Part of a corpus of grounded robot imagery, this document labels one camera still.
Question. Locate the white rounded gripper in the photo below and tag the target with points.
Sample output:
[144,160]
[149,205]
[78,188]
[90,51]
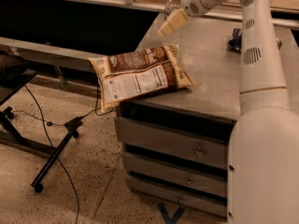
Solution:
[192,2]

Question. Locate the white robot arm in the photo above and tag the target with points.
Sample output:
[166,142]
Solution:
[263,155]

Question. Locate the brown and cream snack bag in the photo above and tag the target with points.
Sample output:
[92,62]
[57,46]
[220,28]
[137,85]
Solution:
[129,75]

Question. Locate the top grey drawer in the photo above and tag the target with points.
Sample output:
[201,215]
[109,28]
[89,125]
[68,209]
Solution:
[176,143]

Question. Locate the grey drawer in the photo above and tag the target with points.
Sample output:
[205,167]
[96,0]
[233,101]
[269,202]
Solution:
[160,171]
[177,196]
[176,143]

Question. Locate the grey drawer cabinet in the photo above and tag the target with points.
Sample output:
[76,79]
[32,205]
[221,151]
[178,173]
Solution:
[211,107]

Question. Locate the long grey bench shelf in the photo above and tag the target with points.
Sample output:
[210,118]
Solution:
[40,53]

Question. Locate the middle grey drawer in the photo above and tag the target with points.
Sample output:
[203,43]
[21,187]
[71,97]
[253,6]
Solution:
[160,171]

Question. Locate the bottom grey drawer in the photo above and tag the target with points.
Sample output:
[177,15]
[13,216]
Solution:
[177,196]

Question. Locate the blue tape floor marker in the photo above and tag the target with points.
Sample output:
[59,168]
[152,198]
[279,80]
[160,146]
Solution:
[170,219]

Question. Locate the black wheeled stand frame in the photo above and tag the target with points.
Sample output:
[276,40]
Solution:
[21,136]

